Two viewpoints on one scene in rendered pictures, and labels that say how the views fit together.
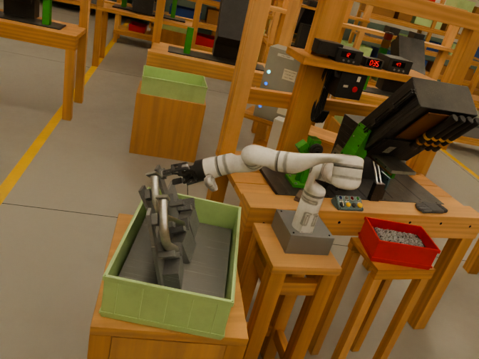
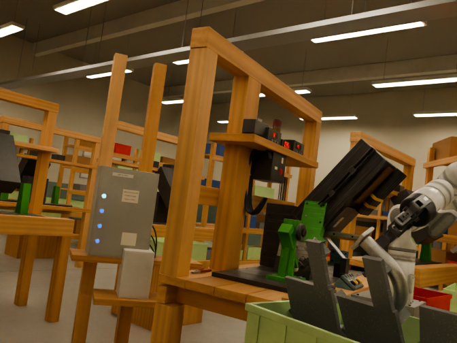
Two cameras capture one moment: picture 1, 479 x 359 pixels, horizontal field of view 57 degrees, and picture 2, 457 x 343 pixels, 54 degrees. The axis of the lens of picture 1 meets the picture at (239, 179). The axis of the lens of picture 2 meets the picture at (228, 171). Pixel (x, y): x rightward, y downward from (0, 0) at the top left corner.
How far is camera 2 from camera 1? 1.55 m
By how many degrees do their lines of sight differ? 46
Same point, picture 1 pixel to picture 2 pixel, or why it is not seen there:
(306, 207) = (408, 268)
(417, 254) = (443, 305)
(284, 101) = (214, 197)
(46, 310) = not seen: outside the picture
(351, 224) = not seen: hidden behind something
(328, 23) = (250, 104)
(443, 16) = (304, 107)
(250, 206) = not seen: hidden behind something
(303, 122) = (239, 217)
